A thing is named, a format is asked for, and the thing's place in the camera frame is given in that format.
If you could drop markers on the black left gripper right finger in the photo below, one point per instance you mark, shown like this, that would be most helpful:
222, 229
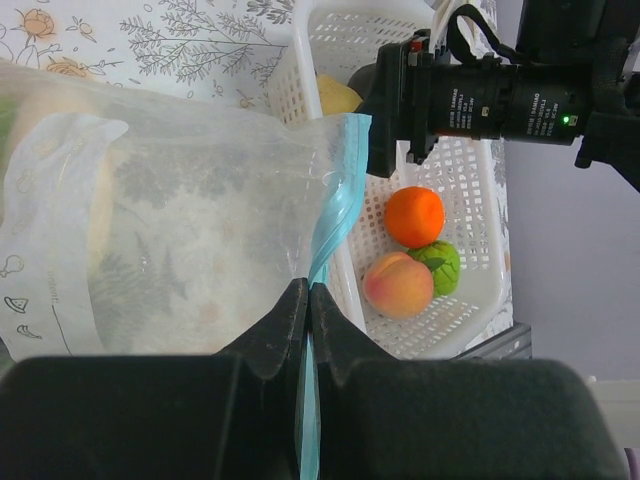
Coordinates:
385, 418

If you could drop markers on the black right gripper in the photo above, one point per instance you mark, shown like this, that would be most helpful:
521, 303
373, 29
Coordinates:
569, 78

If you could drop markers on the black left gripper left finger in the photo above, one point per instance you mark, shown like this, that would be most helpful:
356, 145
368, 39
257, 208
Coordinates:
229, 415

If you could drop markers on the clear zip top bag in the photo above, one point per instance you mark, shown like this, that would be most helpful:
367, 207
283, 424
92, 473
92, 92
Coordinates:
216, 211

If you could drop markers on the yellow pear toy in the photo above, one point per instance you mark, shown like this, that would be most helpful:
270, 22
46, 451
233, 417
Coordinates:
336, 98

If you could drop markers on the white radish toy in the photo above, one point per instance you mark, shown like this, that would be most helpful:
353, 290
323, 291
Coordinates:
102, 207

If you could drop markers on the peach toy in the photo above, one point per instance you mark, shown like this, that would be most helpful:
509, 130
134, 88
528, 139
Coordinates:
398, 287

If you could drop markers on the green fruit toy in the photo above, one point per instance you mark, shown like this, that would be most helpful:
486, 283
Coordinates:
443, 261

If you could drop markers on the orange fruit toy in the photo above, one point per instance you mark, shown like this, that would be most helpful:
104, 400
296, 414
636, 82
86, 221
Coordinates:
414, 216

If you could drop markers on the white plastic basket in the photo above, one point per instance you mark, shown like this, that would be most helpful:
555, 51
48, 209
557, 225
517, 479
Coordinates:
336, 38

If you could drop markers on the floral table mat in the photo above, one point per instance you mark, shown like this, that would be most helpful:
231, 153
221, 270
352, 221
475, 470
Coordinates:
221, 51

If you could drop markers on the aluminium frame rail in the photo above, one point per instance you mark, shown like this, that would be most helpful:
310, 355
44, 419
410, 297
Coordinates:
513, 343

